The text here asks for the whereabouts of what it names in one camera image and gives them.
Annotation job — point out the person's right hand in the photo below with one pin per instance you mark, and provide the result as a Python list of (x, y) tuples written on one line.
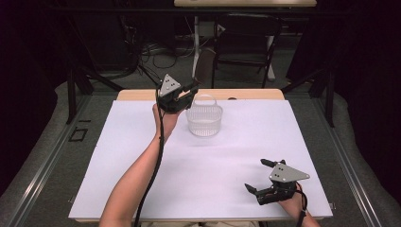
[(291, 205)]

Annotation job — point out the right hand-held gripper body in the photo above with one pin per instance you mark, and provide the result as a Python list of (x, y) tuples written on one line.
[(287, 174)]

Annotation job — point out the metal floor rail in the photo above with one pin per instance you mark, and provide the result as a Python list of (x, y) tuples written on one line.
[(47, 164), (346, 164)]

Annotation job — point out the dark curtain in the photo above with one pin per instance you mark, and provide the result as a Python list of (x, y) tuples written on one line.
[(25, 78), (372, 78)]

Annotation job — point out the black metal stand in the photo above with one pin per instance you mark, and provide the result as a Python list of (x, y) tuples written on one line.
[(329, 94), (72, 94)]

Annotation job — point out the black tape strip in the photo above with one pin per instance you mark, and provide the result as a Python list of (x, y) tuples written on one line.
[(84, 120)]

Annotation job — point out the white desk leg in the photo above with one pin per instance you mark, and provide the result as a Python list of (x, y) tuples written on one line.
[(271, 63), (196, 38)]

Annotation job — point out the black folding chair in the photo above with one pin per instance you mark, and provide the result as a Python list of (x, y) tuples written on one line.
[(247, 38)]

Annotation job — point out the white plastic basket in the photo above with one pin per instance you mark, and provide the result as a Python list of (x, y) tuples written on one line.
[(205, 123)]

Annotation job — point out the white table mat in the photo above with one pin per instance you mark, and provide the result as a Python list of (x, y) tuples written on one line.
[(220, 157)]

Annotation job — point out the person's left hand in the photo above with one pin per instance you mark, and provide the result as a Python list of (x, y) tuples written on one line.
[(167, 123)]

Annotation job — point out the light wooden desk top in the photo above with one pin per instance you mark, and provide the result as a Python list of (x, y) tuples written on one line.
[(246, 3)]

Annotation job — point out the wooden table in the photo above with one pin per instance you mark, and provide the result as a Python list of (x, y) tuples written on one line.
[(138, 94)]

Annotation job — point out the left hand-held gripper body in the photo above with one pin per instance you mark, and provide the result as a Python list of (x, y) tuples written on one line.
[(168, 85)]

